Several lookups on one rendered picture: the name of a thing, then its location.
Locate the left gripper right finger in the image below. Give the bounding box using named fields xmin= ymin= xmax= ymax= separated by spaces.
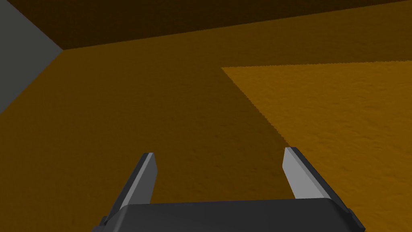
xmin=282 ymin=146 xmax=350 ymax=214

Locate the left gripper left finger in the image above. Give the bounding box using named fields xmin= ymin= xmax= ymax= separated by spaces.
xmin=107 ymin=152 xmax=158 ymax=220

